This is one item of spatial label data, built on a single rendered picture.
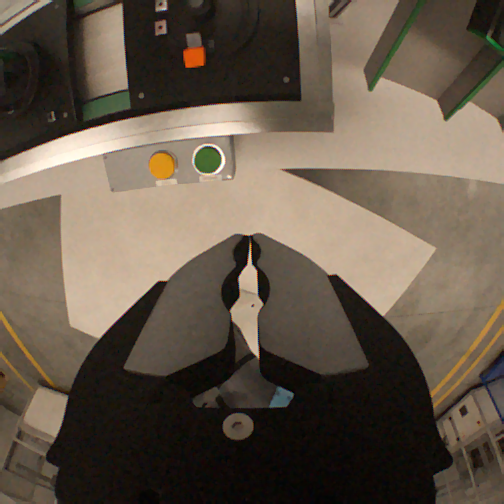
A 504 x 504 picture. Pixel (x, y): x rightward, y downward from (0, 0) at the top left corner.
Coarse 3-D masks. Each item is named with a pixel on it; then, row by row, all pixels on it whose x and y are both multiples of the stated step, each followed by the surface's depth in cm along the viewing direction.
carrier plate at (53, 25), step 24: (72, 0) 21; (24, 24) 20; (48, 24) 21; (72, 24) 23; (48, 48) 24; (72, 48) 26; (48, 72) 26; (72, 72) 27; (48, 96) 28; (72, 96) 29; (0, 120) 29; (24, 120) 30; (72, 120) 31; (0, 144) 31
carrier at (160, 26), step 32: (128, 0) 22; (160, 0) 20; (192, 0) 18; (224, 0) 22; (256, 0) 22; (288, 0) 23; (128, 32) 25; (160, 32) 23; (192, 32) 24; (224, 32) 24; (256, 32) 26; (288, 32) 26; (128, 64) 27; (160, 64) 28; (224, 64) 28; (256, 64) 28; (288, 64) 28; (160, 96) 30; (192, 96) 31; (224, 96) 31
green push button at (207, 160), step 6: (204, 150) 35; (210, 150) 35; (216, 150) 35; (198, 156) 35; (204, 156) 35; (210, 156) 35; (216, 156) 35; (198, 162) 36; (204, 162) 36; (210, 162) 36; (216, 162) 36; (198, 168) 36; (204, 168) 36; (210, 168) 36; (216, 168) 36
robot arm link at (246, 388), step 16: (240, 368) 50; (256, 368) 50; (224, 384) 49; (240, 384) 48; (256, 384) 48; (272, 384) 48; (224, 400) 47; (240, 400) 46; (256, 400) 46; (272, 400) 45; (288, 400) 47
